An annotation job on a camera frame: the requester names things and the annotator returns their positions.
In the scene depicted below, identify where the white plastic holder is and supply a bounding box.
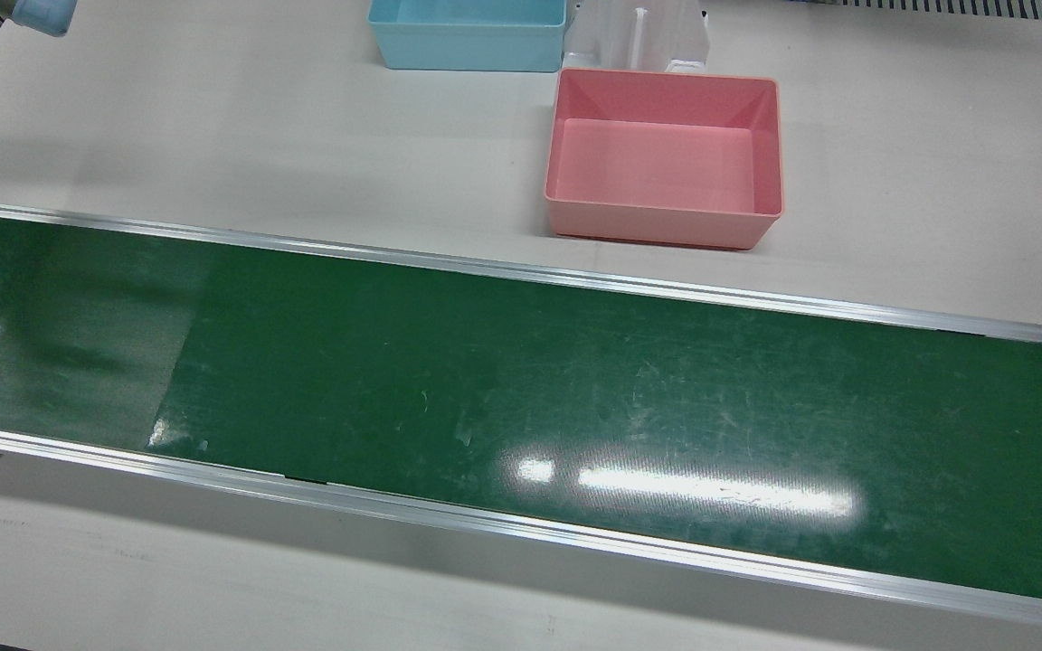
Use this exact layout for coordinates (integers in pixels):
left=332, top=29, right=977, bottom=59
left=563, top=0, right=712, bottom=75

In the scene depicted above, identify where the pink plastic box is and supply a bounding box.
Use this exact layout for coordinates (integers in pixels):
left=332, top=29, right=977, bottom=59
left=545, top=68, right=785, bottom=250

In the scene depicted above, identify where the blue plastic box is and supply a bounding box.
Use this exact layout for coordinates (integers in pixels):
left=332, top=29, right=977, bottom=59
left=367, top=0, right=569, bottom=72

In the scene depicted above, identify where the green conveyor belt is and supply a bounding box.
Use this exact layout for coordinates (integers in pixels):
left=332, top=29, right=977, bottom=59
left=0, top=201, right=1042, bottom=634

